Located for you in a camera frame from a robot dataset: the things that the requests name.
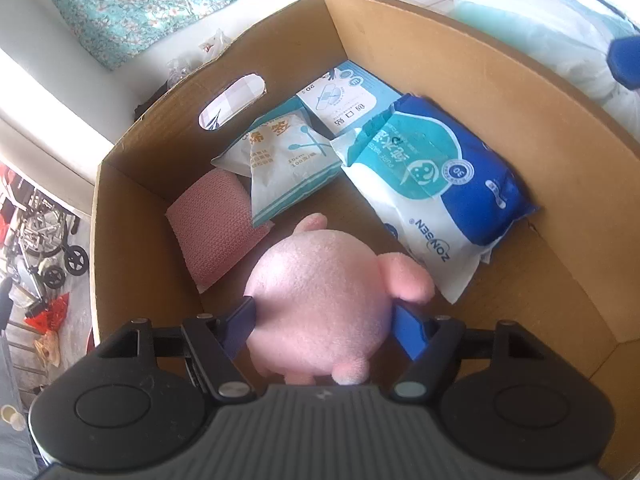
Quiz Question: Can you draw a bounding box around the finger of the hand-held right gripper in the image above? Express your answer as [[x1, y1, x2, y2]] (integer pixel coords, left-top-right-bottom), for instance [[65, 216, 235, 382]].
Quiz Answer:
[[606, 34, 640, 92]]

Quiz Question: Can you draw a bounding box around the blue white face mask box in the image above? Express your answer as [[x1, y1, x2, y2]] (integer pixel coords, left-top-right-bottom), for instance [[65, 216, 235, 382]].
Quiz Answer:
[[295, 60, 404, 139]]

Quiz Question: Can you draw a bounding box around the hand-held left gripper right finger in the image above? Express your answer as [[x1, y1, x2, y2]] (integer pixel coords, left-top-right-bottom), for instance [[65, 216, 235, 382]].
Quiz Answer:
[[391, 302, 547, 404]]

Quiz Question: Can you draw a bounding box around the clear plastic bag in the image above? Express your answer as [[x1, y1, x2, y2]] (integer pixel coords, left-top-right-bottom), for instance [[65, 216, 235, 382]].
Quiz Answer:
[[165, 55, 202, 87]]

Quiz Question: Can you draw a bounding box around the small white cup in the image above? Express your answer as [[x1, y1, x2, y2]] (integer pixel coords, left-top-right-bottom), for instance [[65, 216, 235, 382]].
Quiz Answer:
[[0, 402, 24, 434]]

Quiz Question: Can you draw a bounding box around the red plastic bag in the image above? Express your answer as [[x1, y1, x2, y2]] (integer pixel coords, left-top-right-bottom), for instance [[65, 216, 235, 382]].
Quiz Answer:
[[22, 294, 72, 334]]

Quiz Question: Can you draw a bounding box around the brown cardboard box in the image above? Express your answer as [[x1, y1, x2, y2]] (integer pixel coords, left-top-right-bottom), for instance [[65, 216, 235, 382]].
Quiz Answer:
[[90, 0, 640, 480]]

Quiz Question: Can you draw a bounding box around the dark cloth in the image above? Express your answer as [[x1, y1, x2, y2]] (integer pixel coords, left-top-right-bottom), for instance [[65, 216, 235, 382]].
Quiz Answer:
[[132, 80, 177, 122]]

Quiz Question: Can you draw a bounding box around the white cotton swab bag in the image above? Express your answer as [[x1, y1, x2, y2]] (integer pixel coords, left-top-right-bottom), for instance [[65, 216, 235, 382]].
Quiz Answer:
[[210, 100, 344, 229]]

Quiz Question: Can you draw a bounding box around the blue white wipes pack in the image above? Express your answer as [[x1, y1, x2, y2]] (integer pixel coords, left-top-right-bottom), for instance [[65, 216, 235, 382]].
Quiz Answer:
[[330, 92, 541, 306]]

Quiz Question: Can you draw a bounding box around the pink mesh scouring cloth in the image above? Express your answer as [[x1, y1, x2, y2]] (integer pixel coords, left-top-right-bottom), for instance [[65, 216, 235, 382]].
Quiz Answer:
[[165, 169, 276, 295]]

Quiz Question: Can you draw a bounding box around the teal floral wall cloth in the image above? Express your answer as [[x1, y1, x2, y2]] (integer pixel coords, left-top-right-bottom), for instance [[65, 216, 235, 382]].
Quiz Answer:
[[30, 0, 301, 72]]

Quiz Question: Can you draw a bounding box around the wheelchair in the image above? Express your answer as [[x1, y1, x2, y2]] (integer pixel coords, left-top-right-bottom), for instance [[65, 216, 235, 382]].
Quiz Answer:
[[0, 160, 92, 292]]

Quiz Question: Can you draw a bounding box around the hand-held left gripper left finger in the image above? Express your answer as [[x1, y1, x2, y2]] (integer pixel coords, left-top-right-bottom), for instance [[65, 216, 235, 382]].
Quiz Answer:
[[99, 296, 259, 405]]

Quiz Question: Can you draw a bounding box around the pink plush toy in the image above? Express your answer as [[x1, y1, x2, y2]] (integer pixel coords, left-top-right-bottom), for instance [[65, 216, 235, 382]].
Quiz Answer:
[[243, 212, 436, 387]]

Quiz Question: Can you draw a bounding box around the light blue plastic bag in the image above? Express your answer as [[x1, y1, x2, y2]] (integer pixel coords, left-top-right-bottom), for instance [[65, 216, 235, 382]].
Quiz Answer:
[[442, 0, 640, 119]]

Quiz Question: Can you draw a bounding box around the white bag with red print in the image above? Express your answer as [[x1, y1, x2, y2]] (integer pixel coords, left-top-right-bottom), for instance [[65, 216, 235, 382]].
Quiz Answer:
[[197, 28, 234, 59]]

